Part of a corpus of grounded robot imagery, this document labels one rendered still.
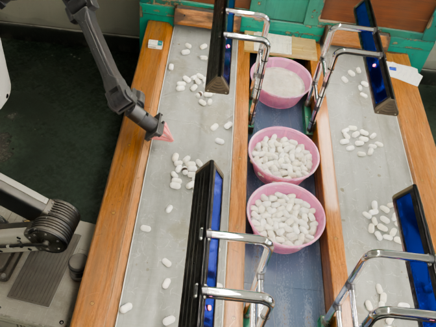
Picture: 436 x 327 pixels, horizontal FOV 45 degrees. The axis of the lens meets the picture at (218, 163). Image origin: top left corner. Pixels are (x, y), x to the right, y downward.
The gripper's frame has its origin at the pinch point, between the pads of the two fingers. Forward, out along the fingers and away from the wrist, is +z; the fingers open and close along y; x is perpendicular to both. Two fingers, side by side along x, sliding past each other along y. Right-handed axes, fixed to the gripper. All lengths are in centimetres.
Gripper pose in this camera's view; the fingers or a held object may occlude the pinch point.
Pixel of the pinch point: (170, 139)
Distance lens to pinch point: 192.8
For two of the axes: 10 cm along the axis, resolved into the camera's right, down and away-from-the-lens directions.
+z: 6.8, 5.2, 5.2
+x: -7.4, 4.2, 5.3
